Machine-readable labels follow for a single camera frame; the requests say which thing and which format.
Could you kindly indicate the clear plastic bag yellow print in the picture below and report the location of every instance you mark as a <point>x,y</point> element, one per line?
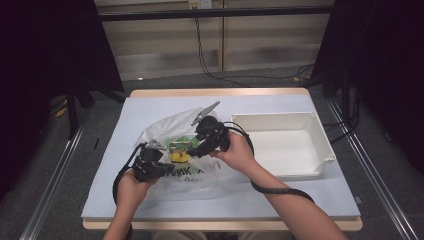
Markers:
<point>173,125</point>

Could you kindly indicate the yellow tape piece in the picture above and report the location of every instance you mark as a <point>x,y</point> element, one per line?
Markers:
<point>61,112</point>

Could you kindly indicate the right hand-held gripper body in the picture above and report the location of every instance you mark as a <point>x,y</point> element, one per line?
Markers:
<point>213,131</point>

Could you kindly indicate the white wall socket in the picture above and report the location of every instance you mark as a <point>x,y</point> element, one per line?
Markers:
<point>200,4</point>

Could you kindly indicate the black horizontal bar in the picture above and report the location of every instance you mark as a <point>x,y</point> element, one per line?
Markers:
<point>200,14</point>

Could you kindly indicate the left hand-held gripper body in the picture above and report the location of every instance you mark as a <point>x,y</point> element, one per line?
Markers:
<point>148,163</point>

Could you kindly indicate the person's left hand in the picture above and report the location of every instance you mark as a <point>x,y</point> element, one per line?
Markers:
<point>131,191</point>

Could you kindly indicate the small black floor object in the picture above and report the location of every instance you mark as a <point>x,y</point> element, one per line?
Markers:
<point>96,143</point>

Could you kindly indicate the black metal stand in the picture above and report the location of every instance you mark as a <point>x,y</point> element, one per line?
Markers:
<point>71,113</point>
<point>345,96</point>

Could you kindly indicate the wooden table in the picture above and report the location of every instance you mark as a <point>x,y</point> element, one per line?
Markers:
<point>216,92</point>

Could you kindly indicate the dark curtain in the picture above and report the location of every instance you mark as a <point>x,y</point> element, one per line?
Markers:
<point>40,66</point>
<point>390,66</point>

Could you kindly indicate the green snack packet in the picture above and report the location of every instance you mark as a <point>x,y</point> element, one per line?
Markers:
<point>183,139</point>

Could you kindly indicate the person's right hand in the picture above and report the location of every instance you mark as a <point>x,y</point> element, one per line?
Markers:
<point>238,153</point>

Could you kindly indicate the white plastic tray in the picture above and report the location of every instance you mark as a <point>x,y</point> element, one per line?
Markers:
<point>286,150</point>

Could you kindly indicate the aluminium floor rail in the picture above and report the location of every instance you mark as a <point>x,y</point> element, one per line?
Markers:
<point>53,186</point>
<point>376,180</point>

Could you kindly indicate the pale blue table mat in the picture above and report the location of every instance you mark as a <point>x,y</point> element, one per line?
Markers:
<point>233,206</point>

